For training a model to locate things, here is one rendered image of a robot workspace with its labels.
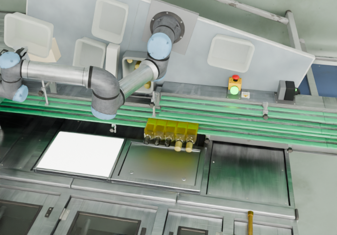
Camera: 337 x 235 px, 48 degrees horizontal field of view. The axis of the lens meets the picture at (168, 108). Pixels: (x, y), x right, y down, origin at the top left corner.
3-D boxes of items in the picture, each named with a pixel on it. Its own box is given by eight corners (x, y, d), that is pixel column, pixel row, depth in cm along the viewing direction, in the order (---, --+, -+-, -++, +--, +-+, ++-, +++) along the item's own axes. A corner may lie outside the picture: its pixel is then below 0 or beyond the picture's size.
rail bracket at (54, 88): (55, 88, 238) (39, 109, 220) (50, 64, 229) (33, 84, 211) (62, 89, 238) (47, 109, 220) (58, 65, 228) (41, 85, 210)
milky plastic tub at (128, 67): (128, 83, 230) (124, 91, 223) (125, 49, 217) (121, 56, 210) (156, 86, 228) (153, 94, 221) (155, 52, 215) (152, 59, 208)
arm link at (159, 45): (177, 29, 192) (172, 42, 182) (172, 51, 201) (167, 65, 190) (154, 23, 193) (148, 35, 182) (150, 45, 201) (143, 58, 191)
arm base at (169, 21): (158, 10, 199) (153, 18, 191) (185, 20, 199) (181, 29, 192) (150, 34, 208) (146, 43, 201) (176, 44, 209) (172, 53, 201)
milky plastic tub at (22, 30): (13, 5, 181) (4, 12, 174) (58, 21, 182) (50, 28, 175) (12, 37, 192) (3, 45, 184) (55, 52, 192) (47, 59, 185)
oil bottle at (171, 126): (170, 119, 224) (163, 142, 207) (170, 111, 221) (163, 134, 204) (179, 120, 224) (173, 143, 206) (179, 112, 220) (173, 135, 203)
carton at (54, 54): (30, 39, 225) (24, 45, 219) (54, 37, 221) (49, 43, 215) (37, 57, 232) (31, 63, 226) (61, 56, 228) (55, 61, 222)
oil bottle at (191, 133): (189, 121, 223) (184, 145, 206) (190, 113, 220) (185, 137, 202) (199, 122, 222) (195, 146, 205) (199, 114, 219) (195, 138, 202)
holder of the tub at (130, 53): (129, 90, 234) (125, 97, 227) (126, 49, 218) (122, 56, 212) (156, 93, 231) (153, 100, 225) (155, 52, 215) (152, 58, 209)
